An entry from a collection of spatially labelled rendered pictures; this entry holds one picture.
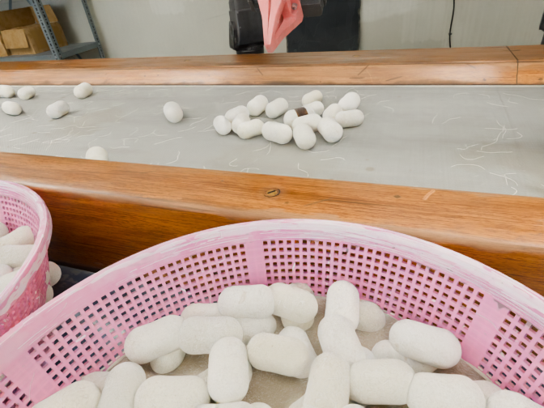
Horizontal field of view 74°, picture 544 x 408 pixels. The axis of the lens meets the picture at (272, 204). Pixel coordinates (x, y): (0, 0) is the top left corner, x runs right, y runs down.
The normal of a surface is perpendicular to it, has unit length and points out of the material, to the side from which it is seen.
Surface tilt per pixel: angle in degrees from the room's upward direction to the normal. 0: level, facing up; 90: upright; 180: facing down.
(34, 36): 89
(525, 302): 75
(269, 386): 0
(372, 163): 0
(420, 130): 0
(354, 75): 45
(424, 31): 89
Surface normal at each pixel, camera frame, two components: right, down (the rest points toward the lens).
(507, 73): -0.30, -0.19
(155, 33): -0.24, 0.57
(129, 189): -0.10, -0.83
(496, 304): -0.82, 0.10
